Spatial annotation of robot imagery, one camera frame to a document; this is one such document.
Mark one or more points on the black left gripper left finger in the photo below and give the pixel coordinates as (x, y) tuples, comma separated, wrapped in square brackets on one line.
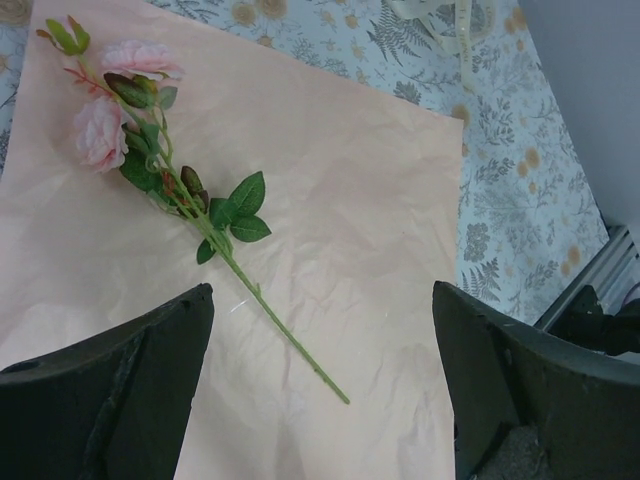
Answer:
[(113, 406)]

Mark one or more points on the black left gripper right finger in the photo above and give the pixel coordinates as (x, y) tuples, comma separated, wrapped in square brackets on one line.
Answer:
[(503, 374)]

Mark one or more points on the pink wrapping paper sheet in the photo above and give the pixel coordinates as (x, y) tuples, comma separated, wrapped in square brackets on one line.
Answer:
[(361, 201)]

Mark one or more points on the pink fake rose stem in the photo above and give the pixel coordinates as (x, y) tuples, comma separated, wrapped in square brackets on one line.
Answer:
[(124, 128)]

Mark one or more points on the cream ribbon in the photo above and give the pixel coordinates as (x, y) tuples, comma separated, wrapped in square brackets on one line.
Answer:
[(463, 39)]

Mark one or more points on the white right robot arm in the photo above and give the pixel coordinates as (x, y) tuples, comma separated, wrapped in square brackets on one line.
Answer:
[(584, 323)]

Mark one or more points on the floral patterned table mat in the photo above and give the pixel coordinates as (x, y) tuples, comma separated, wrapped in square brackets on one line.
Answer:
[(528, 222)]

